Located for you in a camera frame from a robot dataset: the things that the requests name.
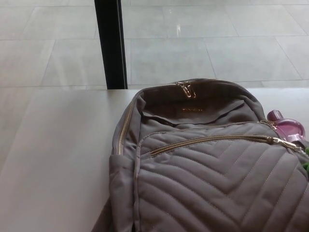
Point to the black window frame post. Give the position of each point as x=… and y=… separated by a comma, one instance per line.
x=110, y=48

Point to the grey quilted backpack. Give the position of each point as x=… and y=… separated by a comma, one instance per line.
x=205, y=174

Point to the pink glass perfume bottle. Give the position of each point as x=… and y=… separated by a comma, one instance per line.
x=289, y=126

